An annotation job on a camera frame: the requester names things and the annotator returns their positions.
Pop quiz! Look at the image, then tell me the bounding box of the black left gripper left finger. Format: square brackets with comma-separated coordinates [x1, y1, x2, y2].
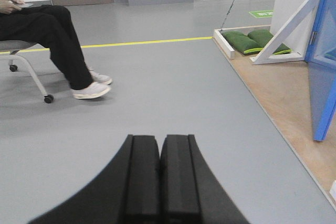
[31, 135, 160, 223]

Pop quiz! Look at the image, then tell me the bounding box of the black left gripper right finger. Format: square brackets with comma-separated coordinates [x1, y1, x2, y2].
[160, 135, 249, 223]

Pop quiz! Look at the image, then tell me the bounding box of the blue door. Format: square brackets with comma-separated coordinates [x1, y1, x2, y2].
[306, 0, 335, 141]

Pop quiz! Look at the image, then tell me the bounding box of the white right sneaker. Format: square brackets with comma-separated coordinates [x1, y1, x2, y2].
[71, 82, 111, 99]

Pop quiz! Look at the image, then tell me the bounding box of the white sneaker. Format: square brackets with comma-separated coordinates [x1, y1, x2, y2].
[89, 68, 112, 85]
[71, 82, 111, 99]

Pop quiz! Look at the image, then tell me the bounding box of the white left sneaker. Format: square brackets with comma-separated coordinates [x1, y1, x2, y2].
[89, 68, 112, 85]

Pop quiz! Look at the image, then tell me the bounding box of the wooden plywood platform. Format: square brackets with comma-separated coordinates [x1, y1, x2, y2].
[222, 52, 335, 205]

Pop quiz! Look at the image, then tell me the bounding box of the left green sandbag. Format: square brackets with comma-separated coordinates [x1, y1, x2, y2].
[221, 30, 263, 55]

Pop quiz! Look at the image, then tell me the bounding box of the green sandbag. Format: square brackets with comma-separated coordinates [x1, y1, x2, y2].
[247, 29, 291, 55]
[221, 30, 263, 55]

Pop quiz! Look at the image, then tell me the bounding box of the right green sandbag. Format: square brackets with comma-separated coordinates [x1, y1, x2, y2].
[247, 29, 291, 55]

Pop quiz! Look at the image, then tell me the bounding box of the seated person in black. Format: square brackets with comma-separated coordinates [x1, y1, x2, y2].
[1, 5, 93, 90]

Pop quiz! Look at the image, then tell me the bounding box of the grey wheeled chair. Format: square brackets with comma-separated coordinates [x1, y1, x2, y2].
[0, 39, 55, 104]

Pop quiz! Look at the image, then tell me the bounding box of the green floor sign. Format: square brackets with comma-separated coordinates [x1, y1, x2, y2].
[249, 10, 273, 18]

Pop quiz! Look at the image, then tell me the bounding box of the white wooden brace frame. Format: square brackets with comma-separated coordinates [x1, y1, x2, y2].
[250, 0, 319, 65]

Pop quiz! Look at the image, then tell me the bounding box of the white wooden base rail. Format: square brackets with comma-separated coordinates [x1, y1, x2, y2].
[213, 29, 235, 60]

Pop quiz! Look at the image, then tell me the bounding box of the dark tensioned cord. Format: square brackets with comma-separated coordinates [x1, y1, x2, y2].
[220, 0, 249, 32]

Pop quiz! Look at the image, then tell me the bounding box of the white wall panel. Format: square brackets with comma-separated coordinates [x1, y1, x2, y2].
[270, 0, 328, 37]

